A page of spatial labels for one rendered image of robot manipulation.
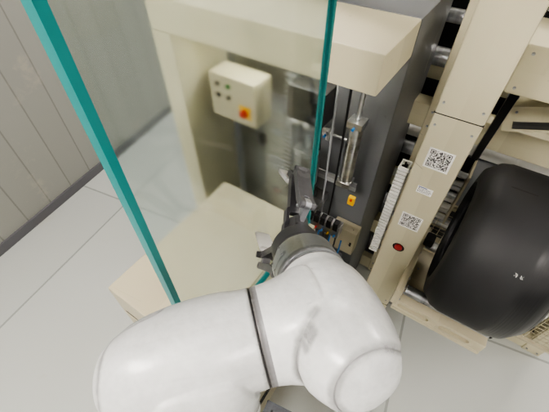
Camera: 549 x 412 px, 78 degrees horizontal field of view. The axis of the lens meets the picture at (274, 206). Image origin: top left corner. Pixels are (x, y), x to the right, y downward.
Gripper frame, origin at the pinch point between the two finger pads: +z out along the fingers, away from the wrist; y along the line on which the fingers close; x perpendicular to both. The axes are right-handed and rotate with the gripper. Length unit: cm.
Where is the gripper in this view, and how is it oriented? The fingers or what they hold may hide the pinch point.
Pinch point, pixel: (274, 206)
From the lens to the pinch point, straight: 65.7
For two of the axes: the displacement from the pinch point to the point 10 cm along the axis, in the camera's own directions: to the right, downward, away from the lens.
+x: 9.2, 2.5, 2.9
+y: -3.4, 9.0, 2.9
